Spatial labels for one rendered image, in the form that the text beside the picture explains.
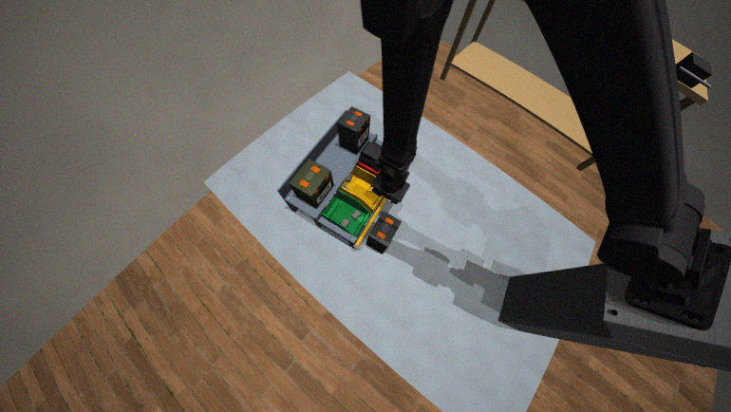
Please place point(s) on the yellow vertical bar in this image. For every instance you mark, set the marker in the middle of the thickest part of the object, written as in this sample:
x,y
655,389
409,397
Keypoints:
x,y
370,222

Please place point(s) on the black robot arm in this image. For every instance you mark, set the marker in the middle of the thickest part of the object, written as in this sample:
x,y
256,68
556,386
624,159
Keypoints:
x,y
617,60

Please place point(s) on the dark grey shelf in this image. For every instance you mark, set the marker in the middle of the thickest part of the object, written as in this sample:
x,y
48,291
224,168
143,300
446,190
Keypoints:
x,y
330,154

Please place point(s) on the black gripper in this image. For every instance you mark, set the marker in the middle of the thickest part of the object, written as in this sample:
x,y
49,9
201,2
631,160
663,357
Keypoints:
x,y
387,190

